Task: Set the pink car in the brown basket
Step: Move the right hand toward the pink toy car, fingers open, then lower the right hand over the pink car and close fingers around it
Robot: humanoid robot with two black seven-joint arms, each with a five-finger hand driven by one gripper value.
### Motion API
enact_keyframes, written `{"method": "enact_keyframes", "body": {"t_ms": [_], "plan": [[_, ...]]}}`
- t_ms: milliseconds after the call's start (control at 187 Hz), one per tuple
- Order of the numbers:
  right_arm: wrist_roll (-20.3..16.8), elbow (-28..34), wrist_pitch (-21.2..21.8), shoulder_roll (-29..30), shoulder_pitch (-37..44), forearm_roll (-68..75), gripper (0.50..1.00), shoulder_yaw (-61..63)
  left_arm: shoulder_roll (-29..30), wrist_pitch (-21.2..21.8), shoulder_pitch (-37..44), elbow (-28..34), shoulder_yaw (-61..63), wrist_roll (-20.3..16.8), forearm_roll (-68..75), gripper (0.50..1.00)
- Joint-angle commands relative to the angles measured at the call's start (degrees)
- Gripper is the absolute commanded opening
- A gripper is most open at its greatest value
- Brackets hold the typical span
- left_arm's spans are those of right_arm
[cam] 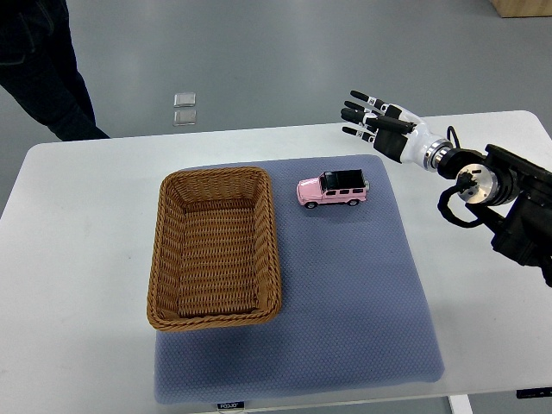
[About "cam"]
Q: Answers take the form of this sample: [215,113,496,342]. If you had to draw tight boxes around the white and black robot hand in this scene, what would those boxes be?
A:
[341,91,453,172]

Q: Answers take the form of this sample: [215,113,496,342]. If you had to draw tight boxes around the pink toy car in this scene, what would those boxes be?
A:
[296,169,370,209]

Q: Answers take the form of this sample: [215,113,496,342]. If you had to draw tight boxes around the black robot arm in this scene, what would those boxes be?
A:
[433,144,551,285]

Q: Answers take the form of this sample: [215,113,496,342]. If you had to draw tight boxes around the brown wicker basket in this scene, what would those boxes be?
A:
[147,166,282,332]

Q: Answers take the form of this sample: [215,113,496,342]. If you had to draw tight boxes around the wooden box corner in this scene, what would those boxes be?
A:
[490,0,552,18]

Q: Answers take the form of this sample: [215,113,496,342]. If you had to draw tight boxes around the blue-grey padded mat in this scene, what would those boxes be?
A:
[154,155,444,405]

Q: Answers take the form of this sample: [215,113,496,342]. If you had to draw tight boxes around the lower clear floor plate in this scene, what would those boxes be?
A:
[172,109,197,126]

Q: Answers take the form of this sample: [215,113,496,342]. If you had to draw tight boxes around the clear floor plate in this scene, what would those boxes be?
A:
[172,109,197,126]
[173,92,196,108]

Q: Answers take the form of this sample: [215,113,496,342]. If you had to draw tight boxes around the upper clear floor plate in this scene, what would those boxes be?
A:
[173,92,196,108]

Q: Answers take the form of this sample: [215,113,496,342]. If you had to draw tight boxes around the white table leg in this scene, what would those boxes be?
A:
[448,394,474,414]

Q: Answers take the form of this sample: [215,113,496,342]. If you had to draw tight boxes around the black table control panel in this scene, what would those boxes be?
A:
[516,386,552,399]

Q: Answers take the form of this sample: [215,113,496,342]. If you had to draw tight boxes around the person in dark clothes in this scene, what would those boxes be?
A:
[1,1,109,141]

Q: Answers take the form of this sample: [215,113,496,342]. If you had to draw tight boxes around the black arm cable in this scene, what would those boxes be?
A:
[436,125,483,228]

